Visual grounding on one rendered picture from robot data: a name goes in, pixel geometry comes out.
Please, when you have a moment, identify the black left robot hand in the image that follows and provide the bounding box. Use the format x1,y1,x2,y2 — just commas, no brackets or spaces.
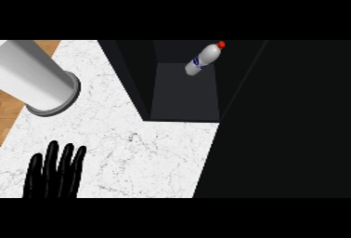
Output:
22,139,88,199

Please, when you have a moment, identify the clear red-capped water bottle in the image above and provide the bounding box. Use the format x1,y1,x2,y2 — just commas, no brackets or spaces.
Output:
184,40,227,77

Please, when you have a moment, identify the dark flat cabinet door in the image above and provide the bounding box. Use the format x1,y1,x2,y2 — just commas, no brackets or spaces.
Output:
191,39,351,199

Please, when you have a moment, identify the pale grey dark-rimmed cylinder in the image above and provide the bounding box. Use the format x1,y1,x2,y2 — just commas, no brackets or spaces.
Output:
0,39,82,118

